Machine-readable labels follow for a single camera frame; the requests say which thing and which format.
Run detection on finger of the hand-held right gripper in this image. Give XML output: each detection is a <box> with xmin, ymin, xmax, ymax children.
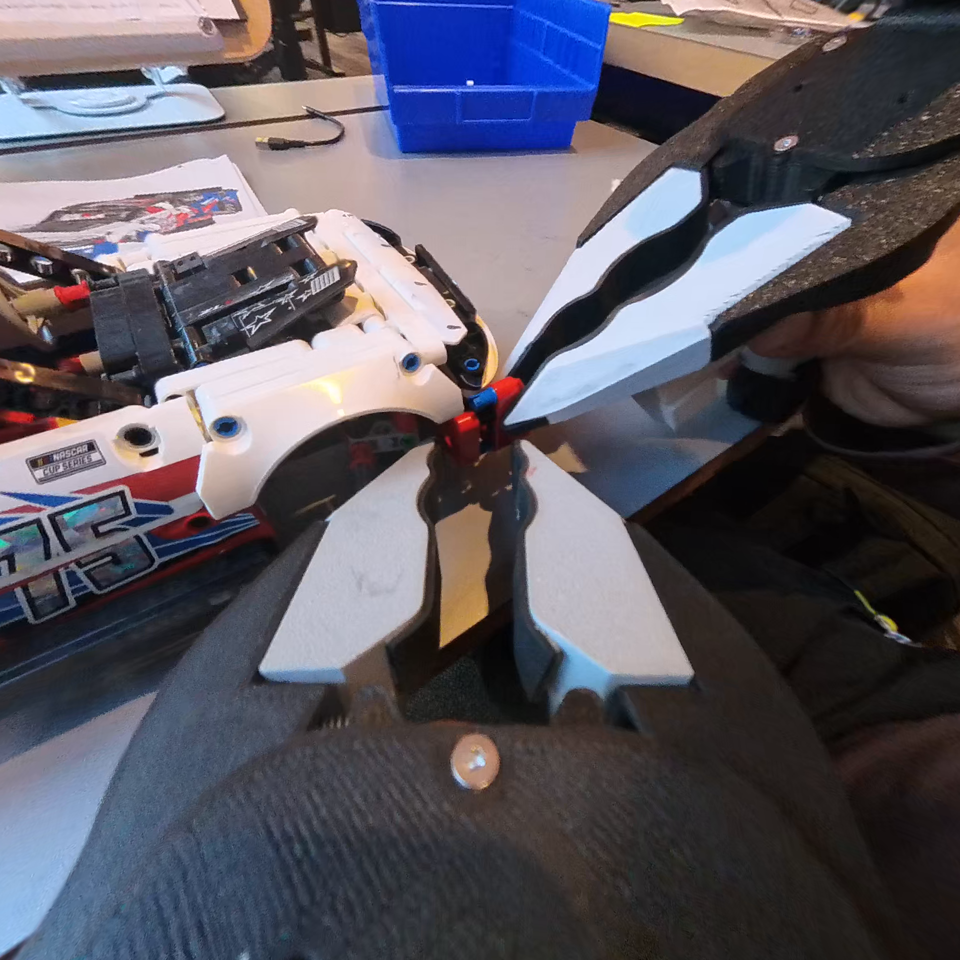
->
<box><xmin>502</xmin><ymin>202</ymin><xmax>854</xmax><ymax>432</ymax></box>
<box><xmin>504</xmin><ymin>166</ymin><xmax>711</xmax><ymax>384</ymax></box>

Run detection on toy race car model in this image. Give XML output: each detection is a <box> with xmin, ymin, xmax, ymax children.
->
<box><xmin>0</xmin><ymin>208</ymin><xmax>501</xmax><ymax>680</ymax></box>

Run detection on blue container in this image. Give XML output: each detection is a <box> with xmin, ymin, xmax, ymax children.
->
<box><xmin>357</xmin><ymin>0</ymin><xmax>612</xmax><ymax>155</ymax></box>

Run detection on neighbouring grey desk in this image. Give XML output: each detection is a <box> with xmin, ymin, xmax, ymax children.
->
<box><xmin>600</xmin><ymin>0</ymin><xmax>849</xmax><ymax>99</ymax></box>

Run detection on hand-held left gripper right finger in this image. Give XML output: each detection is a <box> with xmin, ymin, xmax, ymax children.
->
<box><xmin>511</xmin><ymin>440</ymin><xmax>695</xmax><ymax>715</ymax></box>

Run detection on person's right hand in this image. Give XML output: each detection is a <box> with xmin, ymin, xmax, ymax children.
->
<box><xmin>746</xmin><ymin>223</ymin><xmax>960</xmax><ymax>429</ymax></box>

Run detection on open instruction booklet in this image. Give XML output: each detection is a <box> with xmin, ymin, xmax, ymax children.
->
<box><xmin>0</xmin><ymin>153</ymin><xmax>269</xmax><ymax>245</ymax></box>

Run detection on red beam assembly blue pins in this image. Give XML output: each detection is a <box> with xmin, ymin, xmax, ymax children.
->
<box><xmin>442</xmin><ymin>376</ymin><xmax>526</xmax><ymax>464</ymax></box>

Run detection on scattered paper sheets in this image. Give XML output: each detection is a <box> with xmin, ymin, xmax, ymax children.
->
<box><xmin>663</xmin><ymin>0</ymin><xmax>849</xmax><ymax>31</ymax></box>

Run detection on dark backpack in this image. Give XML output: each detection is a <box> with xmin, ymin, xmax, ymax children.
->
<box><xmin>645</xmin><ymin>442</ymin><xmax>960</xmax><ymax>654</ymax></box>

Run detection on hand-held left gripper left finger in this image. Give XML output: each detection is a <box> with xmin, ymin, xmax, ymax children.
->
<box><xmin>257</xmin><ymin>442</ymin><xmax>444</xmax><ymax>685</ymax></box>

